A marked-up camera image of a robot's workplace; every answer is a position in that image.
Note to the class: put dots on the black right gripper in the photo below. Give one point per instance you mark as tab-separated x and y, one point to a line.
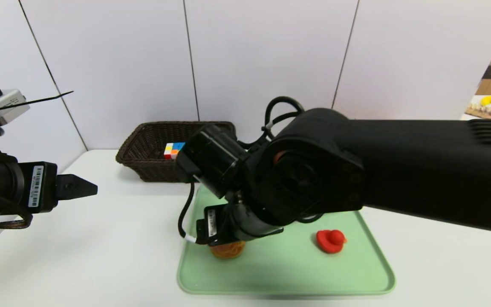
210	227

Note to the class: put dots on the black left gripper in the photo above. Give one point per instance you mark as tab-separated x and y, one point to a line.
38	186

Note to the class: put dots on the pinkish bread bun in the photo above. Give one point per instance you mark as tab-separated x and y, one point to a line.
228	251

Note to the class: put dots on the multicoloured puzzle cube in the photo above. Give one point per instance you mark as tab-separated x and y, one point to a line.
173	151

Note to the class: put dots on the red rubber duck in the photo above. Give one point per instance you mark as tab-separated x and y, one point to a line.
330	242

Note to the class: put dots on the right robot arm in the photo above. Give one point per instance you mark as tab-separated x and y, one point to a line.
399	170

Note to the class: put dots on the dark brown wicker basket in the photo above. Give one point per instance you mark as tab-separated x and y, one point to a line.
143	149

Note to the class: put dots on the light green plastic tray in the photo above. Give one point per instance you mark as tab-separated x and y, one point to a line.
348	273

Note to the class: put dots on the white side table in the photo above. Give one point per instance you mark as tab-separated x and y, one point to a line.
467	117

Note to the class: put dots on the brown wooden tray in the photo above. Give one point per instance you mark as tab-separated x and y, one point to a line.
482	111

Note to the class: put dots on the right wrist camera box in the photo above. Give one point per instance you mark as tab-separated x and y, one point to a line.
185	168

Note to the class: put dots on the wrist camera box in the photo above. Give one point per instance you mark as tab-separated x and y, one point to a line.
185	168
9	104

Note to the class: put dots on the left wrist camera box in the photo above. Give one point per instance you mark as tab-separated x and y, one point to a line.
9	104

